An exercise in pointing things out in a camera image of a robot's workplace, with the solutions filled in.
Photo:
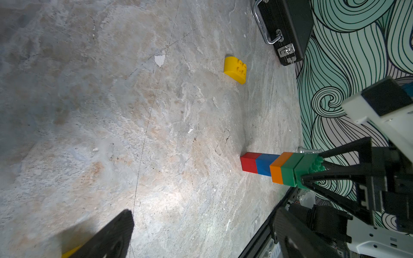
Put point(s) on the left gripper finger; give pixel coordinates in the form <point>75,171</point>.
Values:
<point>110,242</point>

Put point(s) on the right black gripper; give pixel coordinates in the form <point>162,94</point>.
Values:
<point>385,183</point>

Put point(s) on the green long lego brick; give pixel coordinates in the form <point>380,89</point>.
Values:
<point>309,164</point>
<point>288,168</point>

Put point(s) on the orange long lego brick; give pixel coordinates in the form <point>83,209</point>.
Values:
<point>275,167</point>

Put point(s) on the blue square lego brick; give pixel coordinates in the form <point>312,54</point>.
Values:
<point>263,163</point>

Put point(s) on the red square lego brick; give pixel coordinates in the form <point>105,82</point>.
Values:
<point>248,162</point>

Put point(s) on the yellow curved lego brick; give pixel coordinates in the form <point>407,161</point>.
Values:
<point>235,69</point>

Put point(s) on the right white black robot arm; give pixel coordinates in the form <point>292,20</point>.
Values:
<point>331,231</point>

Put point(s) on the yellow square lego brick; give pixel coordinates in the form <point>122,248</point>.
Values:
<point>69,253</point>

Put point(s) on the black briefcase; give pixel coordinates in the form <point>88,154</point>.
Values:
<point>285,25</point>

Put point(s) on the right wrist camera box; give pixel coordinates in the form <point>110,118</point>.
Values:
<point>389,107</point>

